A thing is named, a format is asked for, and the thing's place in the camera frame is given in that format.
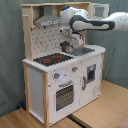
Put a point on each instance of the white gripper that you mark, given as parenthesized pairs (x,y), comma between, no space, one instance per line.
(74,38)

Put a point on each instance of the small metal pot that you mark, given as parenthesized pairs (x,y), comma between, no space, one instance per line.
(66,47)

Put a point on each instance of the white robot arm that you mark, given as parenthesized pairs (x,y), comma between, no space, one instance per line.
(76,20)

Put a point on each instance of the wooden toy kitchen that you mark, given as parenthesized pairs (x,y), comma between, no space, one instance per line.
(40,84)

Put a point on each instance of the grey toy sink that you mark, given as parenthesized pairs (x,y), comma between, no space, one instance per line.
(81,51)

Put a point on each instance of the right stove knob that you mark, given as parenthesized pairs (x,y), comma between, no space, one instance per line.
(74,69)

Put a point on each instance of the stove knob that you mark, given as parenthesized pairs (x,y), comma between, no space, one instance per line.
(74,69)
(56,75)

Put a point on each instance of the grey ice dispenser panel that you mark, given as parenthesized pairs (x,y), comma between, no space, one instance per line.
(91,73)

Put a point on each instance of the grey range hood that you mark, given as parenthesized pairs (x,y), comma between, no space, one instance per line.
(48,18)

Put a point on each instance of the toy microwave door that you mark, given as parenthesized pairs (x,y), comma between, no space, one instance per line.
(98,11)

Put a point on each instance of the black toy stovetop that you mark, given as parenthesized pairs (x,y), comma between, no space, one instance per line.
(52,59)

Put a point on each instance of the left stove knob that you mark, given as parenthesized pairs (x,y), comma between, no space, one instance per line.
(56,75)

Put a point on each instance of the toy oven door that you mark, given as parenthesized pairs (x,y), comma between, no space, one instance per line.
(64,96)

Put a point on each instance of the grey cupboard door handle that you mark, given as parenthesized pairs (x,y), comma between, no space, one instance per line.
(84,83)

